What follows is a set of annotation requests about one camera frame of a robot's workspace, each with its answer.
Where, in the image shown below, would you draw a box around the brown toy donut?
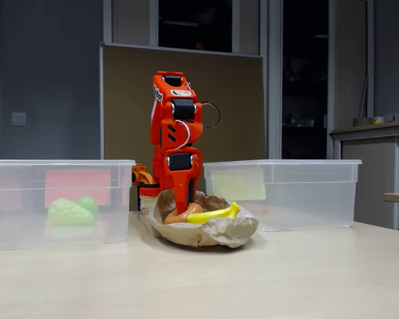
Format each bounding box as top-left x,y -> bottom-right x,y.
164,201 -> 205,225

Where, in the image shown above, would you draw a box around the yellow toy banana bunch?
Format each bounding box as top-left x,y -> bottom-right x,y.
186,201 -> 242,224

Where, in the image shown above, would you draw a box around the green toy apple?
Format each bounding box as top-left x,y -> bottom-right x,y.
74,195 -> 100,220

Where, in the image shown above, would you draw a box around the light green toy grapes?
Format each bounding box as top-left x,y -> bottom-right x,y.
47,197 -> 94,227

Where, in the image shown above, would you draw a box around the yellow-green sticky note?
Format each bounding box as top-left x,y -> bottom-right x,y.
211,167 -> 267,201

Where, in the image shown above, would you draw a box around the pink sticky note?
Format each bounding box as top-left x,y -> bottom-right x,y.
45,168 -> 112,209

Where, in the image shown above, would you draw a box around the clear plastic bin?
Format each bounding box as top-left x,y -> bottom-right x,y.
0,159 -> 136,251
202,159 -> 362,233

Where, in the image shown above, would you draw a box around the plywood base block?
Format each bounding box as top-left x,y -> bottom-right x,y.
139,195 -> 159,213

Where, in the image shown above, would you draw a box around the orange clamp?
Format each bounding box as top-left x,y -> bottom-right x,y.
131,163 -> 158,187

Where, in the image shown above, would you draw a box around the crumpled brown paper bag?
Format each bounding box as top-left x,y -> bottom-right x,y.
150,187 -> 259,249

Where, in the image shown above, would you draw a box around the brown pinboard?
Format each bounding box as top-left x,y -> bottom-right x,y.
98,42 -> 267,212

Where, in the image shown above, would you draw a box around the grey cabinet with counter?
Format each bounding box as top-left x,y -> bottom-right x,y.
329,119 -> 399,232

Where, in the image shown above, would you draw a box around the white servo wire loop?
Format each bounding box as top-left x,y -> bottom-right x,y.
174,119 -> 192,149

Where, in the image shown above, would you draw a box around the dark servo wire loop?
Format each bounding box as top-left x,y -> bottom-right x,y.
201,101 -> 221,129

